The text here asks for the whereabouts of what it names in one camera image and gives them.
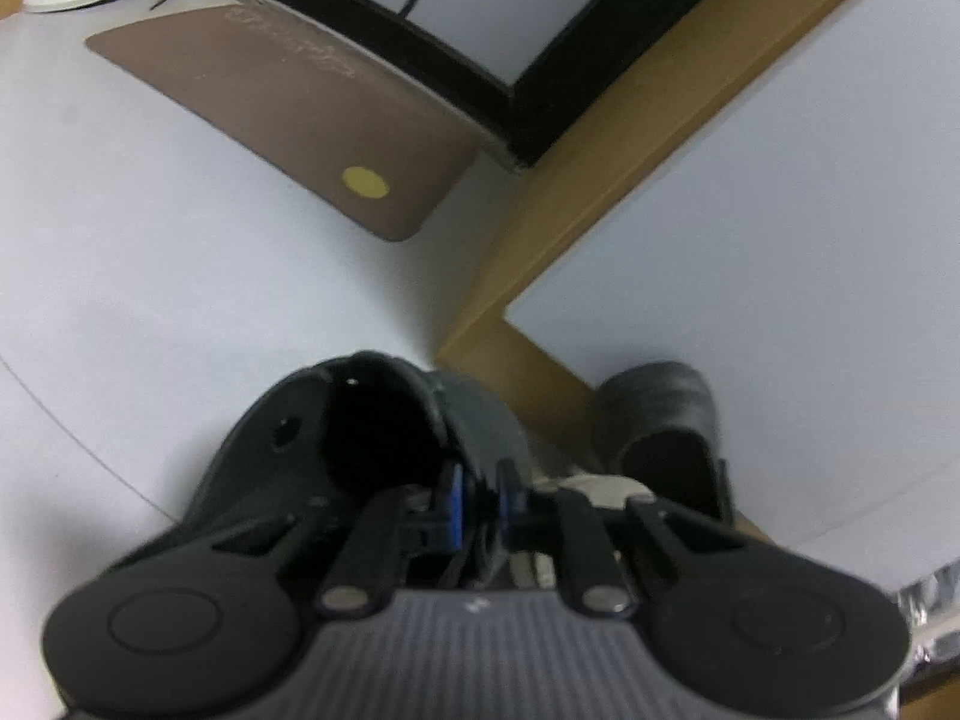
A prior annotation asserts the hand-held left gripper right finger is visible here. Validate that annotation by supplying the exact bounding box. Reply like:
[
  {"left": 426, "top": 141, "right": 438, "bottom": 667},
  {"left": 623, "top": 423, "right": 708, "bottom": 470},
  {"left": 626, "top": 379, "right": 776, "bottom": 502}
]
[{"left": 497, "top": 457, "right": 811, "bottom": 616}]

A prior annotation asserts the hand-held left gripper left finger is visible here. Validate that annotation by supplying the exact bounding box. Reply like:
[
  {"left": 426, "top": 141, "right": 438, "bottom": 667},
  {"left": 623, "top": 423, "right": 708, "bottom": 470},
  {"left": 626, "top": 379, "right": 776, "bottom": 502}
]
[{"left": 112, "top": 463, "right": 467, "bottom": 614}]

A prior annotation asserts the black chunky rubber clog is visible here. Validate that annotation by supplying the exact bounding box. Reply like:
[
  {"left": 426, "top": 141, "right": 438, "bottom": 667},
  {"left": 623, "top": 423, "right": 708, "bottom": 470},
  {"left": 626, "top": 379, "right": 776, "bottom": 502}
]
[{"left": 592, "top": 361, "right": 734, "bottom": 527}]

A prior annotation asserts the black suede clog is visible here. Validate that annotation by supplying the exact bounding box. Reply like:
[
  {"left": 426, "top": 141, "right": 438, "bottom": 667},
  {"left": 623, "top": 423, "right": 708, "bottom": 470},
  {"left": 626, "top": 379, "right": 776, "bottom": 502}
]
[{"left": 109, "top": 350, "right": 537, "bottom": 593}]

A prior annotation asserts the white wardrobe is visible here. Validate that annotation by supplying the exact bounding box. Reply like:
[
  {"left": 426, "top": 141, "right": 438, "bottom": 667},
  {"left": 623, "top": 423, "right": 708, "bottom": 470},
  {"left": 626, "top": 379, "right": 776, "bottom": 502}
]
[{"left": 435, "top": 0, "right": 960, "bottom": 593}]

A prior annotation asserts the brown doormat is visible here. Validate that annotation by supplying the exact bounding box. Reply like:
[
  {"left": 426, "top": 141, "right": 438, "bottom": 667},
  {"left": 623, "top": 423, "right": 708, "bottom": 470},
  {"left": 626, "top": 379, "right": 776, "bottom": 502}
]
[{"left": 84, "top": 4, "right": 481, "bottom": 242}]

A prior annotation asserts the black-framed glass door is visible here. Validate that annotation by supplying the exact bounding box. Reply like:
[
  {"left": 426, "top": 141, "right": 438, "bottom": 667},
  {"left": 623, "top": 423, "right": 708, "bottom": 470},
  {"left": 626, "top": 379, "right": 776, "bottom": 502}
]
[{"left": 229, "top": 0, "right": 773, "bottom": 170}]

